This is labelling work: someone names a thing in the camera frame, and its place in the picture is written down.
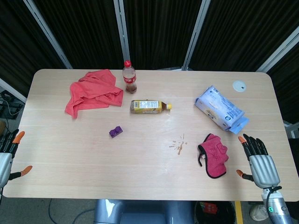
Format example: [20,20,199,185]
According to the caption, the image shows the coral red crumpled cloth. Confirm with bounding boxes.
[64,69,124,119]

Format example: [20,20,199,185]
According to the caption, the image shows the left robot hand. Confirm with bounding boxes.
[0,129,33,189]

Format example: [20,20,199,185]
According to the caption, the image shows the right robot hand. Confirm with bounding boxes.
[236,133,282,189]

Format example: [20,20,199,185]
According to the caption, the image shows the white round cable grommet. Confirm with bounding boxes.
[232,80,247,92]

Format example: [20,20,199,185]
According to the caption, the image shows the black trash bin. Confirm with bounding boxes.
[194,201,236,224]

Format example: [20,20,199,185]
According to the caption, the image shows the grey partition post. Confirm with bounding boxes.
[0,77,27,104]
[255,30,299,72]
[113,0,131,64]
[22,0,73,70]
[181,0,212,71]

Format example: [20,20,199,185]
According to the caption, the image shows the purple toy block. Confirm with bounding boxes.
[108,126,124,139]

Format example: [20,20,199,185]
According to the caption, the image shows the pink cloth with black trim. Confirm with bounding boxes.
[198,133,229,180]

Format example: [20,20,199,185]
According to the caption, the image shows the cola bottle with red cap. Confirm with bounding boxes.
[122,60,138,94]

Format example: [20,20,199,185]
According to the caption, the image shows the tangled black white cables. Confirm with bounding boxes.
[0,90,24,121]

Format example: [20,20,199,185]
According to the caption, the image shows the brown liquid spill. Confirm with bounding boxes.
[169,133,188,156]

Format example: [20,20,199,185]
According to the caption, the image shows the tea bottle with yellow label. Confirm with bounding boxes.
[130,99,173,115]

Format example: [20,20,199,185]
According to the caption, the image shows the blue wet wipes pack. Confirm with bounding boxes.
[194,85,250,135]

